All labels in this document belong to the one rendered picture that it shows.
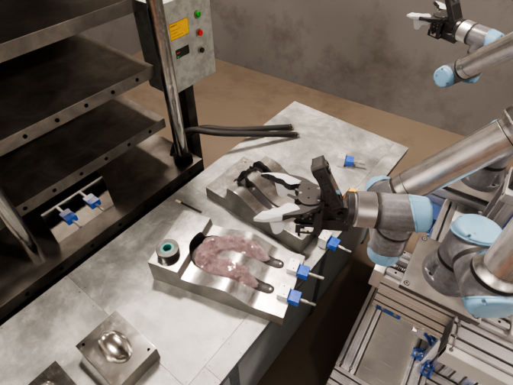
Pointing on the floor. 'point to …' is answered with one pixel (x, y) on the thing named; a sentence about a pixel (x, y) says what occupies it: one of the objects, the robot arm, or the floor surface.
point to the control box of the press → (182, 53)
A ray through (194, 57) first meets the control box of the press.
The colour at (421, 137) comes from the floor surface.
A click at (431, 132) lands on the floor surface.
